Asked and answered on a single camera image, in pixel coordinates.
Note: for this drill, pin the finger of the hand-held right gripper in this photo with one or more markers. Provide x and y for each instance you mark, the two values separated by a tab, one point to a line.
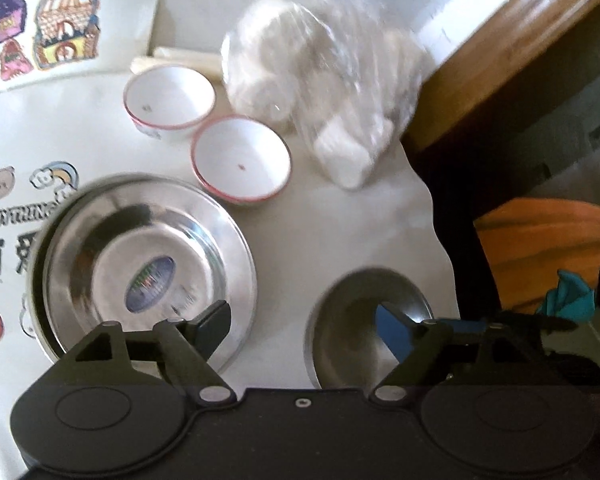
535	322

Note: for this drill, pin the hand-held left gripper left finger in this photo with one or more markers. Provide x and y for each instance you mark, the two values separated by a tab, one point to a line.
212	321

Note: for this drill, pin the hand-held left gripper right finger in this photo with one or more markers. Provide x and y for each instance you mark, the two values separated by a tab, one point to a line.
392	329

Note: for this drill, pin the stainless steel bowl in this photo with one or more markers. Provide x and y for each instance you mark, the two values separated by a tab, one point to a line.
345	320

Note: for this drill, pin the stainless steel plate with sticker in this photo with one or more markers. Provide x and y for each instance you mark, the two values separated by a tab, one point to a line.
130	240

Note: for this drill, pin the white ceramic bowl red rim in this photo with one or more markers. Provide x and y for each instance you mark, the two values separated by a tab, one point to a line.
167	97
240	157

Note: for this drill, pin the teal object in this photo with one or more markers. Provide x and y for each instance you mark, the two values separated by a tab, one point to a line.
572	297

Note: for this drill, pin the orange object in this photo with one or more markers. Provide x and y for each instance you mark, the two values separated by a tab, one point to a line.
540	245

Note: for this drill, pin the white printed cloth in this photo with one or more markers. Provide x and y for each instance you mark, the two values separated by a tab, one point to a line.
290	240

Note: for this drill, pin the white paper roll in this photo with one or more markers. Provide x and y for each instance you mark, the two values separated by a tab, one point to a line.
180	66
190	54

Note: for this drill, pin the plastic bag of white buns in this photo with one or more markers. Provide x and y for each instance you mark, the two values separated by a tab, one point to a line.
320	70

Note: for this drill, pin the coloured houses drawing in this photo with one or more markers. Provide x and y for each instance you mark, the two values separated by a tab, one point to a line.
125	10

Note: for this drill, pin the wooden furniture frame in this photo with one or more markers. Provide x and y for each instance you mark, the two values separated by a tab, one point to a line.
505	45

